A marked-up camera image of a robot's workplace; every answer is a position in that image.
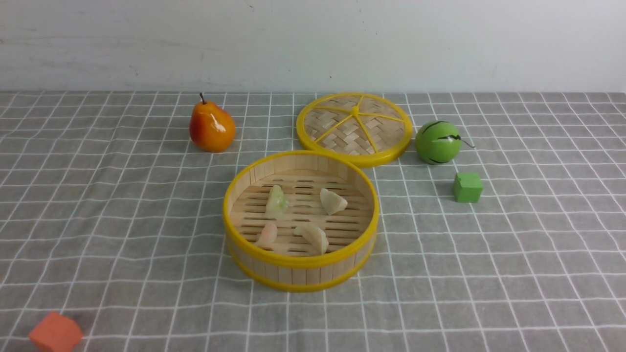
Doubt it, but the pink toy dumpling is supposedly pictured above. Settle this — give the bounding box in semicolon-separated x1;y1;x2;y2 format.
255;222;278;249

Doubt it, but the green wooden cube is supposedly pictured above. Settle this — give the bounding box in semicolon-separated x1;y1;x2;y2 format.
452;172;484;203

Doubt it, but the white toy dumpling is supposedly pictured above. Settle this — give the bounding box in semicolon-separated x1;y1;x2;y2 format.
320;189;348;216
294;223;329;255

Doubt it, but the green toy watermelon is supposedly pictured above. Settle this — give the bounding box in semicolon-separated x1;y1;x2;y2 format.
414;120;475;165

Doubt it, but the green toy dumpling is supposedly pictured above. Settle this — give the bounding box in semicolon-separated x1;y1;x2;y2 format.
265;185;289;219

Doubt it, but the orange toy pear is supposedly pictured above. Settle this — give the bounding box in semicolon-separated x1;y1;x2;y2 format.
189;93;236;153

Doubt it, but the orange wooden cube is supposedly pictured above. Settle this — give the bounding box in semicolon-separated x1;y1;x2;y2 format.
28;311;83;352

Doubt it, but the bamboo steamer lid yellow rim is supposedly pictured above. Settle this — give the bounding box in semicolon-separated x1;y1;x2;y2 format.
295;93;414;169

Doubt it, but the grey checked tablecloth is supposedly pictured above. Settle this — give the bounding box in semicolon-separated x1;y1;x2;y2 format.
0;91;626;352

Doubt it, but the bamboo steamer tray yellow rim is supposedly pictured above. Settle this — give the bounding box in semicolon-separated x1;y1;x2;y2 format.
222;150;380;292

